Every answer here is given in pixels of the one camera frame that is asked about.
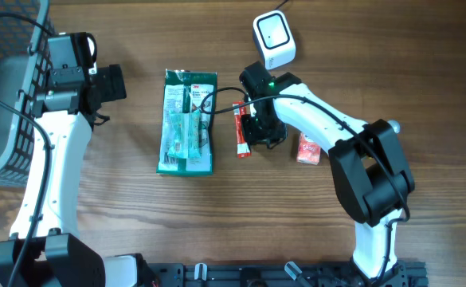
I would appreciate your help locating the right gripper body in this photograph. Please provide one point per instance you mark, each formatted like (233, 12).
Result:
(257, 130)

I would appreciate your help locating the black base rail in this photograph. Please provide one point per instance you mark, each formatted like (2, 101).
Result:
(335, 273)

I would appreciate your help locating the green 3M package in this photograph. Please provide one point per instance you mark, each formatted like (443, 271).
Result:
(185, 92)

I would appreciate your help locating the red stick sachet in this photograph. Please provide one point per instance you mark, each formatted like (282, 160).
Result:
(242, 147)

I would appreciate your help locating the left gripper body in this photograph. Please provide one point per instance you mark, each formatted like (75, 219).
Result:
(107, 88)

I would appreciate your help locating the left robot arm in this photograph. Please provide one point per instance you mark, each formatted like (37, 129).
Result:
(44, 248)

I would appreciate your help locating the white barcode scanner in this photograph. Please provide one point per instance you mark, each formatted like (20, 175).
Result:
(273, 39)

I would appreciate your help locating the grey plastic mesh basket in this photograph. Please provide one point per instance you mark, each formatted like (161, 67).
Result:
(25, 27)

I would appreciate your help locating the orange jar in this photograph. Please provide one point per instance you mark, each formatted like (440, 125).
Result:
(308, 151)

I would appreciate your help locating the teal snack packet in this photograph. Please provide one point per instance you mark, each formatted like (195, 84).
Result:
(186, 135)

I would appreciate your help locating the yellow dish soap bottle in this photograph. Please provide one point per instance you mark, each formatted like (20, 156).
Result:
(395, 126)

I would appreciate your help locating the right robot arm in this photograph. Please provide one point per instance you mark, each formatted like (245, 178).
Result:
(370, 172)

